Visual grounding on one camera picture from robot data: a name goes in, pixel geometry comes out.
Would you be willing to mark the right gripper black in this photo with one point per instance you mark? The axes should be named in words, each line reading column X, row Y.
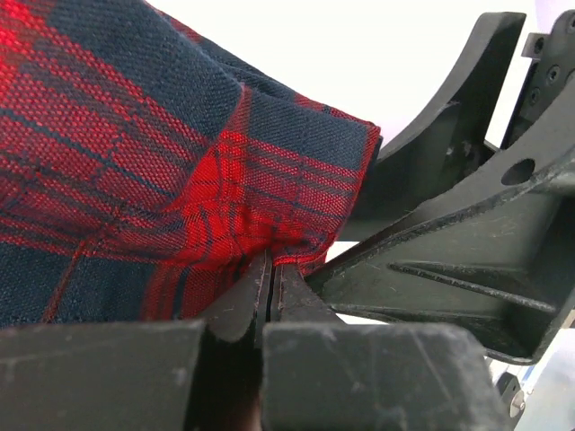
column 445, row 142

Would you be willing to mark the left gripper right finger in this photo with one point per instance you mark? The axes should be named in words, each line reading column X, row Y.
column 320, row 373

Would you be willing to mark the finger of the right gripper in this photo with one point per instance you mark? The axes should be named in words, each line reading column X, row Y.
column 501, row 268

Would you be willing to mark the red navy plaid skirt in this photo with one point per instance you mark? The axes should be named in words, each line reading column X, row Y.
column 143, row 167

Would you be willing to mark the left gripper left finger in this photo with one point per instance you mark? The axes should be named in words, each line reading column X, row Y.
column 203, row 374

